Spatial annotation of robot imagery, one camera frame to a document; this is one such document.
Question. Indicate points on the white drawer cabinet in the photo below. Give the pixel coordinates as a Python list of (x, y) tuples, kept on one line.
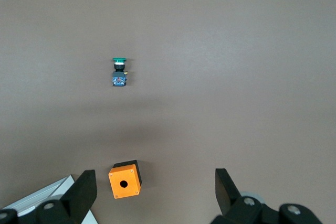
[(42, 196)]

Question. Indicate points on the orange button enclosure box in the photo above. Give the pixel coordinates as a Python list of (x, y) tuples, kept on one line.
[(124, 182)]

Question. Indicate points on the green mushroom push button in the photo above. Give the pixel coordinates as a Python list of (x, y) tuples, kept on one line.
[(119, 75)]

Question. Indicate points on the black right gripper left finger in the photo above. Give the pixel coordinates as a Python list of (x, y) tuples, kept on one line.
[(73, 200)]

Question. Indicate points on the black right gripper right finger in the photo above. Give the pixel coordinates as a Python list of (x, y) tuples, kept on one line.
[(236, 208)]

